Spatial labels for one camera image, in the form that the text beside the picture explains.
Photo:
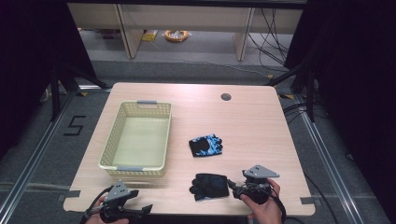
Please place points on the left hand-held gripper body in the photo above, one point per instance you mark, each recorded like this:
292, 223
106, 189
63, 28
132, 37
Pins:
116, 193

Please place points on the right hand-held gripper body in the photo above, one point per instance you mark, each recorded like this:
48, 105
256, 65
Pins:
258, 172

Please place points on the black mesh glove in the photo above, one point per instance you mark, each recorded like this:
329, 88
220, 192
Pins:
210, 186

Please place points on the blue and black glove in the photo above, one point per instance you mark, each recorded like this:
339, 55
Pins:
207, 146

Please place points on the pale yellow plastic basket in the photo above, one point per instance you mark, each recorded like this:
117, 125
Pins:
140, 140

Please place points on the person's left hand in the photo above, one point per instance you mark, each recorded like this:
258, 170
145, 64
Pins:
95, 217

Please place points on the person's right hand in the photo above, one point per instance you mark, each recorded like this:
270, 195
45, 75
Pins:
266, 213

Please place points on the grey tape piece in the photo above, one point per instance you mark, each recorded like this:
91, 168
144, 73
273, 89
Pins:
73, 193
307, 200

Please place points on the grey round table grommet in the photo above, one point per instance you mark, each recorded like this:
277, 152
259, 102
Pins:
226, 96

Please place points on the black metal stand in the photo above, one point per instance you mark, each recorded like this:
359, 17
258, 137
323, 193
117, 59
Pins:
309, 93
56, 93

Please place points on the yellow packet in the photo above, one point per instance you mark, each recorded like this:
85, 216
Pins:
150, 35

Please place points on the metal floor rail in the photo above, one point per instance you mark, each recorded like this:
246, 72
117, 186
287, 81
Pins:
34, 161
327, 161

